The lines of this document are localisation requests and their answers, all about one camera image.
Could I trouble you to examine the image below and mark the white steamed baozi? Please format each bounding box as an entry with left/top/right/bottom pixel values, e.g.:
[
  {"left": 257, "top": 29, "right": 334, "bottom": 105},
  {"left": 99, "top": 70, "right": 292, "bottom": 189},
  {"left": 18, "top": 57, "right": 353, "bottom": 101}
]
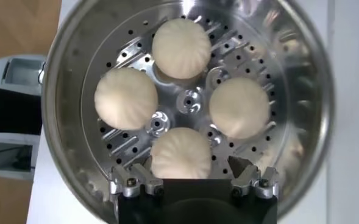
[
  {"left": 151, "top": 18, "right": 212, "bottom": 80},
  {"left": 208, "top": 77, "right": 271, "bottom": 140},
  {"left": 93, "top": 67, "right": 159, "bottom": 131},
  {"left": 150, "top": 127, "right": 212, "bottom": 180}
]

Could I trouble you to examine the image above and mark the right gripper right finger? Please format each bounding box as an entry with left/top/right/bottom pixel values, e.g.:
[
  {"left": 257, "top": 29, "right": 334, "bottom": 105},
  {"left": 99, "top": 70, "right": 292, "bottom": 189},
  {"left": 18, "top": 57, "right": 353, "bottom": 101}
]
[{"left": 227, "top": 155, "right": 280, "bottom": 200}]

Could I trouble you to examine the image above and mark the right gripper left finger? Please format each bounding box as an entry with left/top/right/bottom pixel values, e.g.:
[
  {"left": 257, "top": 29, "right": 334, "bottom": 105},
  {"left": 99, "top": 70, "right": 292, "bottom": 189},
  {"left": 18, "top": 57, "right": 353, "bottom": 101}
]
[{"left": 108, "top": 163, "right": 165, "bottom": 203}]

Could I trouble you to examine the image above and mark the white black robot base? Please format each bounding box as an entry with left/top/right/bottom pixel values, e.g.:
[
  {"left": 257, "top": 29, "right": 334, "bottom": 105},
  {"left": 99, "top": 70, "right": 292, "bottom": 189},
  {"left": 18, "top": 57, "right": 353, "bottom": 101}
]
[{"left": 0, "top": 54, "right": 46, "bottom": 182}]

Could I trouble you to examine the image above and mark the steel steamer basket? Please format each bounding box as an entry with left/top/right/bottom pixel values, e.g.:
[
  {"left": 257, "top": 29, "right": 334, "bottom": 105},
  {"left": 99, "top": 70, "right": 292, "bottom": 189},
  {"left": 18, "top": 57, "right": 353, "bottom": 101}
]
[{"left": 41, "top": 0, "right": 335, "bottom": 224}]

